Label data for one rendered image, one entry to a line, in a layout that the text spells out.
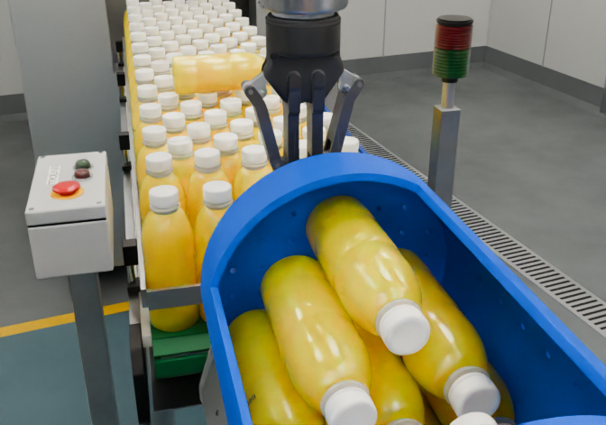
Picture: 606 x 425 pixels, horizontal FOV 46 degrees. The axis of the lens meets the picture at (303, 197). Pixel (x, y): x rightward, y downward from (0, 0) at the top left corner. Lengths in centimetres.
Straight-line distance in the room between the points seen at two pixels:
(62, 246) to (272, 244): 34
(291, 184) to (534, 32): 508
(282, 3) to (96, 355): 68
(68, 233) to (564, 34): 476
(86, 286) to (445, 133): 67
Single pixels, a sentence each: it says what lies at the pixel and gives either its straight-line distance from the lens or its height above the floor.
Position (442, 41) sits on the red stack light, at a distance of 128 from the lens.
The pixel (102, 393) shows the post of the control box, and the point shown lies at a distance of 123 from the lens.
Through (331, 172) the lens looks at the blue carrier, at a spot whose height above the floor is 123.
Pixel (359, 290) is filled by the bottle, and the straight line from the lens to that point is 61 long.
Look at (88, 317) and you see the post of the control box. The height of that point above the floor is 88.
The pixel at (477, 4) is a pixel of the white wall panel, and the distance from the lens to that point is 605.
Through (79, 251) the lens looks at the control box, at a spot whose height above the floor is 104.
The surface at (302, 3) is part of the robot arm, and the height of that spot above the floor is 138.
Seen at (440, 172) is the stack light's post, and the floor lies 98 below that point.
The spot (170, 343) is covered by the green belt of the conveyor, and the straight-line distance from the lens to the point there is 103.
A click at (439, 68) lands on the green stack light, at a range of 129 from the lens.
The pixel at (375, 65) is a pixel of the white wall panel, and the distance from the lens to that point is 566.
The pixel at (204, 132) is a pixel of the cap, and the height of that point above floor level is 110.
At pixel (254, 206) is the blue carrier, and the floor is 120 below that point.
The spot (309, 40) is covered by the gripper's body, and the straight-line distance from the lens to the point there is 70.
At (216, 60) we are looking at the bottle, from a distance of 136.
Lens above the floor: 150
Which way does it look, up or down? 25 degrees down
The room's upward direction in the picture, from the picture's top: straight up
